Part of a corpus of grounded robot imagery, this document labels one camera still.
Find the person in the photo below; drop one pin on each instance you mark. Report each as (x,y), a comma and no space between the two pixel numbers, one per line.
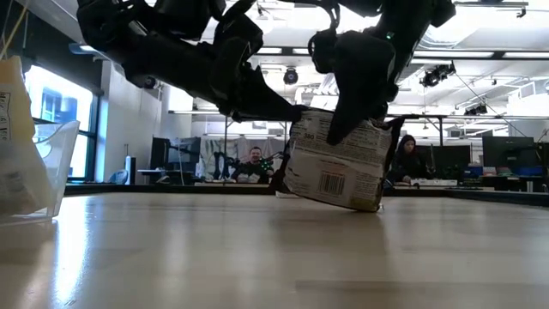
(255,165)
(414,167)

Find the black aluminium table frame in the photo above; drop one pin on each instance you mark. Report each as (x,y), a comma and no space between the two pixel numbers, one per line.
(171,189)

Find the black track spotlight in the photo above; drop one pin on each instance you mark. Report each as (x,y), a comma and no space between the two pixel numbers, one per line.
(433,77)
(476,110)
(290,77)

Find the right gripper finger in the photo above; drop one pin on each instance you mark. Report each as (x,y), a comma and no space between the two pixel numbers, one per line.
(364,73)

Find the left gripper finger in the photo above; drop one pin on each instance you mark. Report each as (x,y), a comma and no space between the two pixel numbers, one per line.
(266,105)

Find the black computer monitor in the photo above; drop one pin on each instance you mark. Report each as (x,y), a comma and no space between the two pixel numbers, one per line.
(508,152)
(161,152)

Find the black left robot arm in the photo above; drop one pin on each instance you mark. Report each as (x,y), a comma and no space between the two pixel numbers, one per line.
(163,56)

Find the long ceiling light bar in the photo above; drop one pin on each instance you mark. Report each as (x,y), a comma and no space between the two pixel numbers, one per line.
(472,54)

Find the yellow Maruchan noodle pack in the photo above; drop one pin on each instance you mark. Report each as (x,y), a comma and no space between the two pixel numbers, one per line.
(15,111)

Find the black window frame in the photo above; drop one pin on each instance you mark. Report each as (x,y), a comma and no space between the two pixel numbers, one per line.
(92,141)

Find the black Fire noodle pack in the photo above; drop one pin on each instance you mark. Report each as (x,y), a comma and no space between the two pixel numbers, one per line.
(339,171)

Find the black metal rig frame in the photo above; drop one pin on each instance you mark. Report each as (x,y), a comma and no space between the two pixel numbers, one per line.
(441,129)

